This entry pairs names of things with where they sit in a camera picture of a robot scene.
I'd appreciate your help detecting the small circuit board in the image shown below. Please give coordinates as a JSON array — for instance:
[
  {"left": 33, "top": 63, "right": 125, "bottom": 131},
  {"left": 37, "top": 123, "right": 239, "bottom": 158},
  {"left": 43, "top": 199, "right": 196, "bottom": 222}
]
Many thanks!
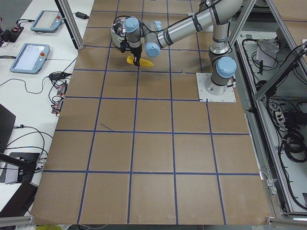
[
  {"left": 57, "top": 83, "right": 68, "bottom": 96},
  {"left": 51, "top": 100, "right": 63, "bottom": 115}
]

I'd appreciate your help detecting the near blue teach pendant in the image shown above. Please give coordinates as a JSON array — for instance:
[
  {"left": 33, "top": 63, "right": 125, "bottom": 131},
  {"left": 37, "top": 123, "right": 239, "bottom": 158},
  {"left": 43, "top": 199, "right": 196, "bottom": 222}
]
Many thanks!
[{"left": 10, "top": 43, "right": 50, "bottom": 74}]

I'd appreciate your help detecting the small circuit board near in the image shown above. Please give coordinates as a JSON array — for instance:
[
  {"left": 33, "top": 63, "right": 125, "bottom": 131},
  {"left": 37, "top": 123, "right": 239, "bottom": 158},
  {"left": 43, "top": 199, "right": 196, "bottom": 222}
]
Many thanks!
[{"left": 51, "top": 100, "right": 63, "bottom": 115}]

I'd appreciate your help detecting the brown paper table mat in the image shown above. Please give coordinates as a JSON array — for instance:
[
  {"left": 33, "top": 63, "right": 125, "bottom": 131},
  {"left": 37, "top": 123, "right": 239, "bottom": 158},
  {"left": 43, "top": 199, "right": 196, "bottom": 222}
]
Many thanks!
[{"left": 31, "top": 0, "right": 272, "bottom": 225}]

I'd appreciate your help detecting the far blue teach pendant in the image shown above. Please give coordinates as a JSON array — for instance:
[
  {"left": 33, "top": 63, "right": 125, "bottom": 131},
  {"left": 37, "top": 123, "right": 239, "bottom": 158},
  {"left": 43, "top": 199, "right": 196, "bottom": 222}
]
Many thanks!
[{"left": 30, "top": 10, "right": 63, "bottom": 33}]

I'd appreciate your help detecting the white paper bag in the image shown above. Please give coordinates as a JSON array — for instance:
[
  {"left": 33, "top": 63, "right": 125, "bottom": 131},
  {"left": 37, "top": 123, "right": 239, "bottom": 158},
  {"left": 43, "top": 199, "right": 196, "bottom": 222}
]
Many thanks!
[{"left": 256, "top": 38, "right": 279, "bottom": 67}]

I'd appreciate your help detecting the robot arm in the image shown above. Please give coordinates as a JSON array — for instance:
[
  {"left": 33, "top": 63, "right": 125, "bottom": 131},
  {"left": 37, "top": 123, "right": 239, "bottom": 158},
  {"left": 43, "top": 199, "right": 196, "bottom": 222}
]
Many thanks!
[{"left": 119, "top": 0, "right": 243, "bottom": 96}]

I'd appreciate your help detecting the pale green cooking pot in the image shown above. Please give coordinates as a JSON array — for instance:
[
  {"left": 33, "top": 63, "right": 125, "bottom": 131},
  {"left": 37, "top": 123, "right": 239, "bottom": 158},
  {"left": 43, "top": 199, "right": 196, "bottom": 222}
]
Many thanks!
[{"left": 110, "top": 15, "right": 130, "bottom": 48}]

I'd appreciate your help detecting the small circuit board far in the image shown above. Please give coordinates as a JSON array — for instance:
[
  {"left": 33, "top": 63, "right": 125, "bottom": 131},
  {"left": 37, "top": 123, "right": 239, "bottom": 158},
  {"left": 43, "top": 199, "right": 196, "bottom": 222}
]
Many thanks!
[{"left": 57, "top": 83, "right": 68, "bottom": 96}]

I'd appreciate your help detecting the black camera stand base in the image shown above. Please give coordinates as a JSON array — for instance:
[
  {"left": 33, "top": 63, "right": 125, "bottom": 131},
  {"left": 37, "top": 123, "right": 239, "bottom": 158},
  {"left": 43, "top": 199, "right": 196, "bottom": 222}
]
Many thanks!
[{"left": 0, "top": 152, "right": 39, "bottom": 184}]

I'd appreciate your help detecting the black laptop corner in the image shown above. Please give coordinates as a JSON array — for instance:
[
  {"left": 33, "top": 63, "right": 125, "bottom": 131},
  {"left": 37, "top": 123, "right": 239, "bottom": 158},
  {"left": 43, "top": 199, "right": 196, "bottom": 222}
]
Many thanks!
[{"left": 0, "top": 104, "right": 16, "bottom": 153}]

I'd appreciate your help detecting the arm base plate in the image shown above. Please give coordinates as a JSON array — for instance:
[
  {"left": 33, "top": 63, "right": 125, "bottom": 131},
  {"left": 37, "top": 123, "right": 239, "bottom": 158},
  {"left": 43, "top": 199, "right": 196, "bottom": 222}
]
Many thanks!
[{"left": 196, "top": 73, "right": 236, "bottom": 103}]

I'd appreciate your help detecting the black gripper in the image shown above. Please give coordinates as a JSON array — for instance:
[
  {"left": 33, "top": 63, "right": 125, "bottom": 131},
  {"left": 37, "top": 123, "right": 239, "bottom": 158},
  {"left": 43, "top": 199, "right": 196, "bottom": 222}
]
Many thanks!
[{"left": 119, "top": 40, "right": 142, "bottom": 67}]

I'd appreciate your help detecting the blue teach pendant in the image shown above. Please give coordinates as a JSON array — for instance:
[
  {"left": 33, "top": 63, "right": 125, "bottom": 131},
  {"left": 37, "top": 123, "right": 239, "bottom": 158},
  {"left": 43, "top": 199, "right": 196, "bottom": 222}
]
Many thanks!
[
  {"left": 30, "top": 10, "right": 63, "bottom": 33},
  {"left": 10, "top": 43, "right": 50, "bottom": 74}
]

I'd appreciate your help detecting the black power adapter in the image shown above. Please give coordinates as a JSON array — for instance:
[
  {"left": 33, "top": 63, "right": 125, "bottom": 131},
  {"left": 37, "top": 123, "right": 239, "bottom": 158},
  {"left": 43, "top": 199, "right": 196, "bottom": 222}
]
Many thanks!
[{"left": 75, "top": 11, "right": 89, "bottom": 20}]

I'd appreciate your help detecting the black cable bundle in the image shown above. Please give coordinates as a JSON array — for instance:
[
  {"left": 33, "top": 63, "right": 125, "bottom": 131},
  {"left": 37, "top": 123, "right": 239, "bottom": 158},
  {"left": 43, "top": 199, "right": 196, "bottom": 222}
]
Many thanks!
[{"left": 275, "top": 129, "right": 307, "bottom": 163}]

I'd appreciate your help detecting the aluminium frame post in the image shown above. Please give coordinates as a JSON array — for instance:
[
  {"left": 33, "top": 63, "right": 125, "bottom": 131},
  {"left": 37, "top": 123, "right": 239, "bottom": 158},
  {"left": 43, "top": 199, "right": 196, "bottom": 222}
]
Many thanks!
[{"left": 54, "top": 0, "right": 84, "bottom": 50}]

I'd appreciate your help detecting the yellow corn cob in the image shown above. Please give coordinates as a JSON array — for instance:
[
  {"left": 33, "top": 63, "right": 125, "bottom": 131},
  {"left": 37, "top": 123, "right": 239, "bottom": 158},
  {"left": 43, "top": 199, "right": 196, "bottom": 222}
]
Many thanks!
[{"left": 126, "top": 55, "right": 154, "bottom": 67}]

